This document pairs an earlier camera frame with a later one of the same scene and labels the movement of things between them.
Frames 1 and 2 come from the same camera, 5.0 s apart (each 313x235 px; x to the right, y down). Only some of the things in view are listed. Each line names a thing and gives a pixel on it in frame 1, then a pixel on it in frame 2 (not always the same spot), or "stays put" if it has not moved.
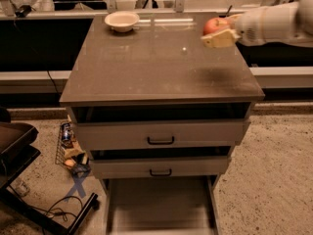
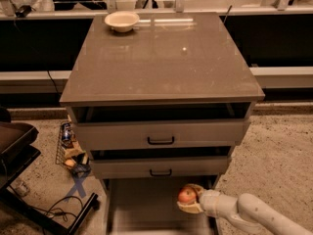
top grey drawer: [166, 135] stays put
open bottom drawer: [161, 206] stays put
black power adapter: [22, 11] stays put
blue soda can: [66, 131] stays put
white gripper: [248, 25] -> [209, 202]
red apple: [215, 24] -> [187, 195]
